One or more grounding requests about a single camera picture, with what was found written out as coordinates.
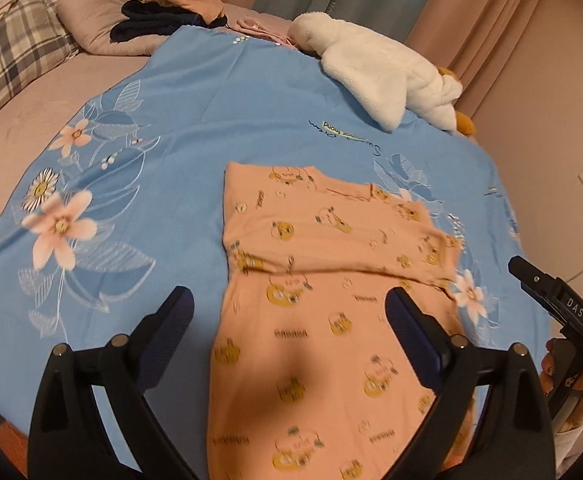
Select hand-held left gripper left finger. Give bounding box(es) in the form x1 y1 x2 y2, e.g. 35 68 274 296
28 285 197 480

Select blue floral blanket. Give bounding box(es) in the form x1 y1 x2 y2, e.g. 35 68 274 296
0 25 555 480

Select pink bed sheet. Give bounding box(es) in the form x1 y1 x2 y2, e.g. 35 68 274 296
0 50 152 261

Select pink pillow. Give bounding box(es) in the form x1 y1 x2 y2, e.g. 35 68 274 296
56 0 172 56

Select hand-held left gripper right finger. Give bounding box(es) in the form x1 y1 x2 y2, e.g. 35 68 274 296
384 287 557 480

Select orange cartoon print shirt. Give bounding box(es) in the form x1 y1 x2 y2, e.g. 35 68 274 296
206 160 487 480

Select person's right forearm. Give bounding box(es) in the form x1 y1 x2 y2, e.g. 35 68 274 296
551 402 583 467

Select white goose plush toy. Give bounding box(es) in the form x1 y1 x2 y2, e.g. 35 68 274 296
290 12 477 136

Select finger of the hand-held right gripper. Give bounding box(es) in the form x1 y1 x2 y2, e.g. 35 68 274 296
509 256 583 333

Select small pink garment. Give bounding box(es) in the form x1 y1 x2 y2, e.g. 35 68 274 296
222 2 302 51

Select dark navy clothes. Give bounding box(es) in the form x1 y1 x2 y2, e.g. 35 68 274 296
110 0 227 43

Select plaid pillow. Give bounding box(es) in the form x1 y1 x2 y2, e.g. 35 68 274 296
0 0 80 126

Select person's right hand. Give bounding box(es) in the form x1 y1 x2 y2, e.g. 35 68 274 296
539 337 583 418

